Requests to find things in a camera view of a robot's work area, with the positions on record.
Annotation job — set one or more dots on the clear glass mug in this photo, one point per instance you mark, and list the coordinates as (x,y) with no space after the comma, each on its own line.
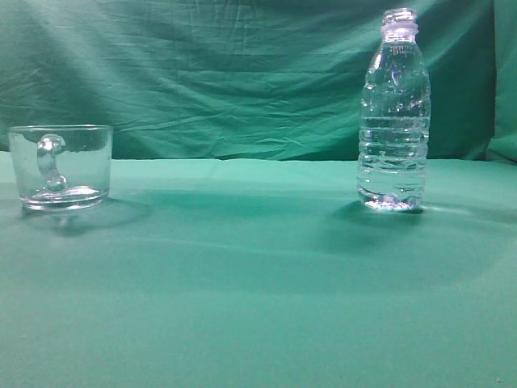
(61,167)

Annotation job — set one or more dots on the green backdrop cloth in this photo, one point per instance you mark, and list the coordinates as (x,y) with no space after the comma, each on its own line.
(277,80)

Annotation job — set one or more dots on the green table cloth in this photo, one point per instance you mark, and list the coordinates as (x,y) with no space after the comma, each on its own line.
(248,273)

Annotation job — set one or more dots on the clear plastic water bottle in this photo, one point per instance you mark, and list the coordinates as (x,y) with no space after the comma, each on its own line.
(394,119)

